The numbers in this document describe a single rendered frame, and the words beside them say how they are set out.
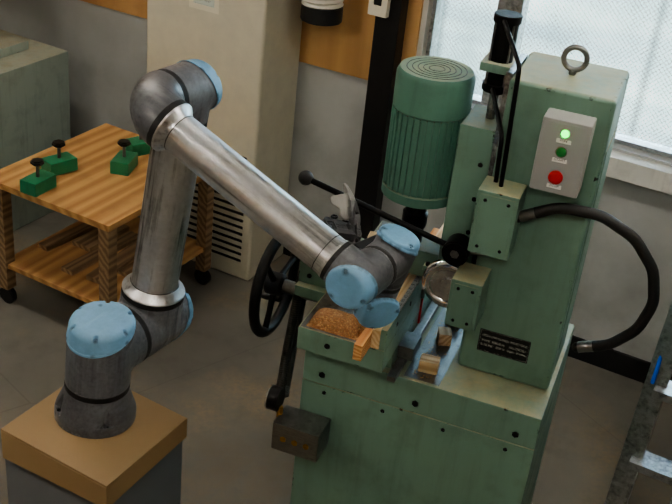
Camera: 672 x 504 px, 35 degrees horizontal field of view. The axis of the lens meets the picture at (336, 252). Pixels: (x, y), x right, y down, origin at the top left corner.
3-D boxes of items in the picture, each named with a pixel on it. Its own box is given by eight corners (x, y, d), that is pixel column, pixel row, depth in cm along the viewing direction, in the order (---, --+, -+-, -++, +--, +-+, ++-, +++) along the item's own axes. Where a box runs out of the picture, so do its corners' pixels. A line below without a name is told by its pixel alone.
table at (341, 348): (348, 230, 298) (350, 211, 295) (452, 257, 289) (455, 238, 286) (258, 337, 247) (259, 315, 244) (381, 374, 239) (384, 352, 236)
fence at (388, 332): (450, 237, 287) (453, 219, 284) (455, 239, 286) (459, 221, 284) (378, 349, 237) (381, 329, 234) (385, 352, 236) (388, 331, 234)
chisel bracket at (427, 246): (391, 259, 263) (395, 229, 259) (445, 274, 259) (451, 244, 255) (382, 272, 257) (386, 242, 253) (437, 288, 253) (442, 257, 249)
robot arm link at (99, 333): (49, 380, 244) (52, 316, 235) (99, 348, 257) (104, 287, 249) (100, 408, 238) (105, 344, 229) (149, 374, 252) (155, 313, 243)
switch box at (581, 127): (534, 177, 224) (549, 106, 216) (581, 188, 222) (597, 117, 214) (528, 188, 219) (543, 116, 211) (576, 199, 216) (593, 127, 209)
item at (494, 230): (475, 235, 235) (487, 174, 228) (515, 245, 233) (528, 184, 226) (466, 251, 228) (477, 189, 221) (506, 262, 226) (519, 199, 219)
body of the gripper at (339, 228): (323, 214, 233) (339, 249, 225) (358, 218, 237) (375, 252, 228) (312, 241, 237) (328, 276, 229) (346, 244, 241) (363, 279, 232)
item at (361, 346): (431, 240, 284) (433, 227, 282) (438, 242, 284) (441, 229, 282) (352, 359, 233) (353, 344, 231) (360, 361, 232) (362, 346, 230)
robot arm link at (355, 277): (113, 71, 208) (377, 285, 194) (153, 58, 218) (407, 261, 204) (96, 117, 215) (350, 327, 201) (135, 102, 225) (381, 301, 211)
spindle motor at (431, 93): (394, 171, 258) (411, 49, 243) (463, 189, 253) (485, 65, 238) (370, 199, 244) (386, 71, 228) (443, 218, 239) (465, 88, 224)
